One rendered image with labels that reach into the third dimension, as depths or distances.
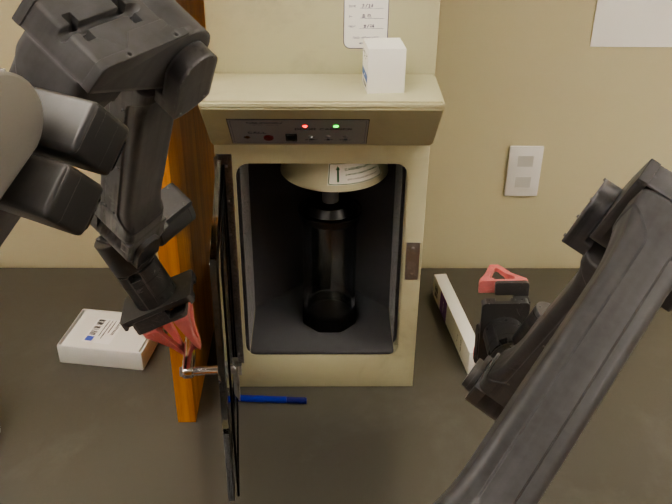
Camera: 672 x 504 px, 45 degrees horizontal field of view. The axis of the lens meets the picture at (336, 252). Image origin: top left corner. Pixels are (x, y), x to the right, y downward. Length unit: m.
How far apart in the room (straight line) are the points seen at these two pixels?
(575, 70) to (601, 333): 1.17
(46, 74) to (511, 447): 0.39
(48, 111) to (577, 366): 0.36
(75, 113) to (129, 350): 1.09
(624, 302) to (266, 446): 0.87
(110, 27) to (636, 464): 1.08
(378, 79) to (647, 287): 0.60
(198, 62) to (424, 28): 0.59
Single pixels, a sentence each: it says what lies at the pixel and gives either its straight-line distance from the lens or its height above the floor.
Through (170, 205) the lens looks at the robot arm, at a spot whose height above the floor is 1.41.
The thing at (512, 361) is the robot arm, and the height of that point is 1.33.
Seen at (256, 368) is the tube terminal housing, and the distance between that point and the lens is 1.44.
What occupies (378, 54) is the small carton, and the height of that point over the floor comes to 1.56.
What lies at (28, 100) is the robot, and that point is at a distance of 0.45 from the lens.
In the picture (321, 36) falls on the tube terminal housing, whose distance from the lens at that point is 1.17.
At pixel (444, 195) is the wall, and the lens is 1.76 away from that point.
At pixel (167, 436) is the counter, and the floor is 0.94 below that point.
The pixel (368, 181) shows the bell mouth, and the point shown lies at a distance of 1.28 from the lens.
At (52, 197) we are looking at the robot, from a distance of 0.45.
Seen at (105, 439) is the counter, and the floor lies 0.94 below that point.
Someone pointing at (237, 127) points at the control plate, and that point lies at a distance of 1.14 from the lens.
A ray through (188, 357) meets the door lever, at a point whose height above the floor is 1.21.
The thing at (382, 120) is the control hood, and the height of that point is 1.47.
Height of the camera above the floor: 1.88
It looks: 31 degrees down
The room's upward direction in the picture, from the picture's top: 1 degrees clockwise
